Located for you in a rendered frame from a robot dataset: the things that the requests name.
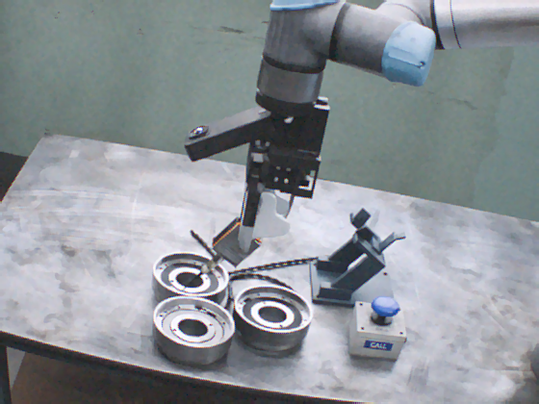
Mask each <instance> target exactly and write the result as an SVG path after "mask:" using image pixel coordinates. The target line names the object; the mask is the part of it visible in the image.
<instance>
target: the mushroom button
mask: <svg viewBox="0 0 539 404"><path fill-rule="evenodd" d="M398 305H399V304H398V302H397V301H396V300H395V299H394V298H392V297H390V296H386V295H380V296H378V297H376V298H375V299H374V300H373V301H372V310H373V311H374V312H375V313H376V314H377V317H378V318H381V319H384V318H386V316H387V317H390V316H396V315H397V314H398V310H399V306H398Z"/></svg>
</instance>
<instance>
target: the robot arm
mask: <svg viewBox="0 0 539 404"><path fill-rule="evenodd" d="M269 8H270V15H269V24H268V29H267V35H266V39H265V45H264V51H263V56H262V60H261V65H260V70H259V75H257V81H256V88H257V89H256V95H255V101H256V103H257V105H258V106H259V107H256V108H253V109H251V110H248V111H245V112H241V113H238V114H233V115H230V116H228V117H225V118H222V119H219V120H216V121H213V123H210V124H208V125H202V126H199V127H196V128H194V129H192V130H190V131H189V132H188V133H187V138H186V139H185V143H184V148H185V150H186V152H187V154H188V156H189V158H190V161H191V162H192V163H195V162H198V160H201V159H204V158H208V157H210V156H212V155H216V154H218V153H221V152H224V151H227V150H230V149H234V147H237V146H240V145H243V144H246V143H249V150H248V156H246V164H245V180H244V194H243V202H242V207H241V215H240V219H241V227H240V232H239V236H238V241H239V244H240V246H241V249H242V251H243V252H244V253H248V251H249V248H250V244H251V241H252V240H255V238H264V237H276V236H284V235H286V234H287V233H288V232H289V230H290V224H289V221H288V220H287V219H285V218H284V217H282V216H281V215H283V214H284V213H286V212H287V211H288V208H289V203H288V201H287V200H285V199H284V198H282V197H281V196H279V194H277V193H275V189H277V190H280V192H284V193H291V194H293V195H294V197H300V198H308V199H313V193H314V189H315V185H316V181H317V176H318V172H319V167H320V162H321V157H320V152H321V145H322V140H323V136H324V131H325V127H326V123H327V118H328V114H329V106H328V99H327V98H323V97H319V96H320V91H321V83H322V79H323V74H324V70H325V66H326V62H327V60H330V61H333V62H336V63H339V64H341V65H345V66H349V67H353V68H356V69H359V70H363V71H366V72H369V73H372V74H373V75H375V76H379V77H382V78H385V79H387V80H388V81H391V82H394V83H398V82H400V83H401V84H405V85H408V86H411V87H421V86H422V85H423V84H424V81H425V80H426V77H427V75H428V74H429V73H428V71H429V69H430V67H431V64H432V58H433V55H434V52H433V51H435V50H441V49H445V50H450V49H455V50H456V49H463V48H465V49H470V48H482V47H483V48H489V47H493V48H496V47H514V46H517V47H520V46H524V47H527V46H539V0H385V1H384V2H383V3H382V5H381V6H380V7H379V8H378V9H375V10H370V9H367V8H364V7H360V6H356V5H352V4H349V3H348V2H345V1H341V0H273V2H272V4H270V7H269ZM311 170H313V171H315V175H314V179H313V184H312V188H311V189H303V188H300V187H305V188H309V186H310V175H311Z"/></svg>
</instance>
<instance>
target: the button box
mask: <svg viewBox="0 0 539 404"><path fill-rule="evenodd" d="M404 321H405V319H404V313H403V309H402V308H399V310H398V314H397V315H396V316H390V317H387V316H386V318H384V319H381V318H378V317H377V314H376V313H375V312H374V311H373V310H372V303H366V302H360V301H356V303H355V307H354V309H353V311H352V315H351V319H350V322H349V325H348V331H349V338H348V347H349V355H351V356H357V357H363V358H374V359H379V360H390V361H397V360H398V357H399V354H400V351H401V348H402V346H403V343H404V342H406V338H407V336H406V331H405V325H404Z"/></svg>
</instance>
